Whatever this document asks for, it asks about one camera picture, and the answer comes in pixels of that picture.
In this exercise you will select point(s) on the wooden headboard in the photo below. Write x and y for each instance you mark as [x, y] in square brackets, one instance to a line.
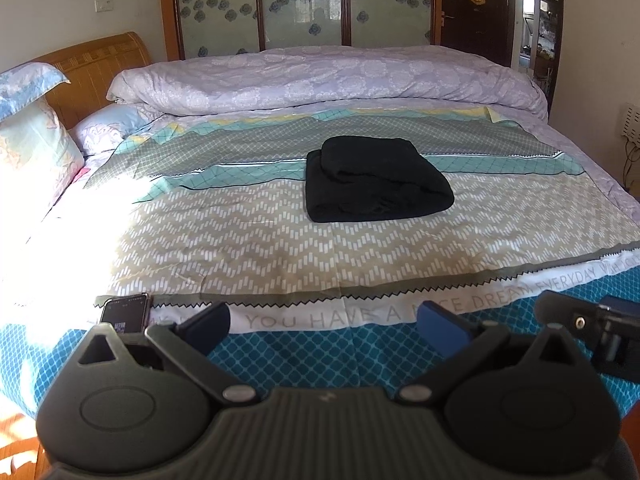
[100, 75]

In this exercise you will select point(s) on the black smartphone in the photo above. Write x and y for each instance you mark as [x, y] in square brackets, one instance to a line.
[125, 312]

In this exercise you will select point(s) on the white wall switch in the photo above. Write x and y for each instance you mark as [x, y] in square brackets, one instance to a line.
[103, 5]

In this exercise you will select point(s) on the black pants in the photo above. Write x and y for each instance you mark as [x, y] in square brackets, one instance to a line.
[370, 185]

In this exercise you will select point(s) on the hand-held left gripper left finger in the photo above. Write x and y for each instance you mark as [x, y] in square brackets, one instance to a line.
[205, 327]

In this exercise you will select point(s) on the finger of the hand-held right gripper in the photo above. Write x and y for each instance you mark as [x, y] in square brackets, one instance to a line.
[562, 312]

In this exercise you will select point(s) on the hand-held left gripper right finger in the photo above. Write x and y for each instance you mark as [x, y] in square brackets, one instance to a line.
[442, 327]

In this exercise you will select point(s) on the light blue pillow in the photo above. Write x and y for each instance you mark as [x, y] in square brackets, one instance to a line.
[107, 127]

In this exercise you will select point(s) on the white perforated wall box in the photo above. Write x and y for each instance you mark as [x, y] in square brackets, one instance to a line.
[631, 122]

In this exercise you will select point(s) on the wardrobe with printed glass doors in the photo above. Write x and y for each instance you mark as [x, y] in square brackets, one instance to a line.
[300, 5]

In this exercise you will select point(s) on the patterned bed sheet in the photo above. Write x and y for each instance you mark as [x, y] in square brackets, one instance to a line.
[250, 240]

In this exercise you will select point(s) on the lilac quilt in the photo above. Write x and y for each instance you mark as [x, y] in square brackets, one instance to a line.
[325, 77]

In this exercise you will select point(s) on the dark wooden door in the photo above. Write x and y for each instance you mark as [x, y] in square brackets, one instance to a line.
[475, 35]

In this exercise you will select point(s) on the small floral pillow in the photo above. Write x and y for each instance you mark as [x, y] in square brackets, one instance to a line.
[27, 85]

